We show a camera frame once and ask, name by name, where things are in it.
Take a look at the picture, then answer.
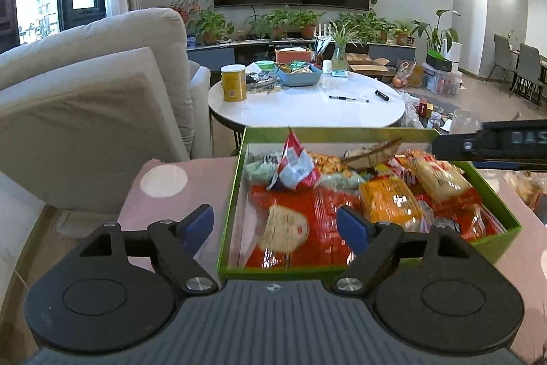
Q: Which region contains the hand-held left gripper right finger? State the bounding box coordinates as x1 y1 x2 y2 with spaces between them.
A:
333 205 480 296

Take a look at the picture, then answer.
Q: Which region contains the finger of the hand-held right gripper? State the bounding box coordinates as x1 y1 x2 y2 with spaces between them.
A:
431 132 484 161

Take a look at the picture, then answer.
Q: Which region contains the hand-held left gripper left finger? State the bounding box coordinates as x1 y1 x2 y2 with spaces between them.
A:
72 204 219 294

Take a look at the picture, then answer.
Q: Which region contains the large red snack packet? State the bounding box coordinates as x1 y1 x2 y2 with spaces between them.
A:
247 184 365 268

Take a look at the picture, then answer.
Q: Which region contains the orange snack packet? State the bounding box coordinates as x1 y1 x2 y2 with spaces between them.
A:
358 176 425 232

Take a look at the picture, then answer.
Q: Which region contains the teal cracker snack packet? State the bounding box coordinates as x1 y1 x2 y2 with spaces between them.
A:
245 151 371 190

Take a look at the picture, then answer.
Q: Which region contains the orange-red yellow-edged snack packet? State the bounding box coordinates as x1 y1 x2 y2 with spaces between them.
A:
372 155 422 188

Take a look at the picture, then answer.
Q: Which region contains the brown paper-look snack packet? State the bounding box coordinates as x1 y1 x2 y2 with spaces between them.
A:
341 138 403 170

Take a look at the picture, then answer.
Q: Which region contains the white red chocolate packet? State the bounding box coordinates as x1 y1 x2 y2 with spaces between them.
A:
267 129 322 191

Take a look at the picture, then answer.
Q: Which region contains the green cardboard box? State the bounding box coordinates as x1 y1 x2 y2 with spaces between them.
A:
216 126 523 281

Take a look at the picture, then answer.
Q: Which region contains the crumpled clear plastic bag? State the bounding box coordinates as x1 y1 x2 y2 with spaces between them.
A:
399 91 428 130

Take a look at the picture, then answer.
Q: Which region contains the clear storage box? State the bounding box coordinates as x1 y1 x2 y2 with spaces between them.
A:
423 66 463 95

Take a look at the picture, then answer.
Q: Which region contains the grey dining chair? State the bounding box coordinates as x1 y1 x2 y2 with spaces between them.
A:
510 43 547 105
486 33 516 86

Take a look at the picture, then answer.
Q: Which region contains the green black box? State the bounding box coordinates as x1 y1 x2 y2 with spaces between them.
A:
425 49 454 72

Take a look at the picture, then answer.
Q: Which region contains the plastic bag with fruit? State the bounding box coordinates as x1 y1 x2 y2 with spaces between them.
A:
392 62 416 89

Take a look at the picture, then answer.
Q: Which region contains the white air purifier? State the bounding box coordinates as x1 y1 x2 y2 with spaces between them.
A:
444 42 463 72

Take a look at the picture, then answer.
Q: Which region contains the tall leafy plant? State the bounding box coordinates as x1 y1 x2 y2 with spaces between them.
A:
411 9 462 54

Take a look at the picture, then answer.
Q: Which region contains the open cardboard box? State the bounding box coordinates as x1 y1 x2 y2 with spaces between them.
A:
345 53 391 76

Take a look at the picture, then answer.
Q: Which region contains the small potted plant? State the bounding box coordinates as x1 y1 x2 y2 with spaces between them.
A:
392 20 416 47

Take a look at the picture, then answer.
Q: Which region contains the white round table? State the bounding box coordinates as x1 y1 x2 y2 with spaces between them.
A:
208 69 406 131

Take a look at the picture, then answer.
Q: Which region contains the yellow can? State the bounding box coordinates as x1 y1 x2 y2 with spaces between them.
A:
221 64 249 103

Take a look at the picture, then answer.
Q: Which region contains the green potted plant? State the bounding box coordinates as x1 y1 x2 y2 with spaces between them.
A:
194 10 235 46
247 5 326 41
337 12 396 45

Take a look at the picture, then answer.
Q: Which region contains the spider plant in glass vase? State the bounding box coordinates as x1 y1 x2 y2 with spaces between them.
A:
326 20 365 76

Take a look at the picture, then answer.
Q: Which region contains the beige sofa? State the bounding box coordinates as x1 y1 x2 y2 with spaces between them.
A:
0 8 213 264

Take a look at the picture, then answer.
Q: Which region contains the blue snack basket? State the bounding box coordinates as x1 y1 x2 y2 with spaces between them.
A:
275 62 323 88

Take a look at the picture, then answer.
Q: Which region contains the grey television cabinet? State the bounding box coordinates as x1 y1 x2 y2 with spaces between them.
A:
186 42 418 69

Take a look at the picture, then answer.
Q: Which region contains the orange tissue box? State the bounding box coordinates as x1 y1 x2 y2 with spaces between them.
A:
274 47 316 65

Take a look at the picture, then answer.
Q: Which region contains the red decorative plant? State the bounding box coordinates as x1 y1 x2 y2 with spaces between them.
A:
168 0 202 26

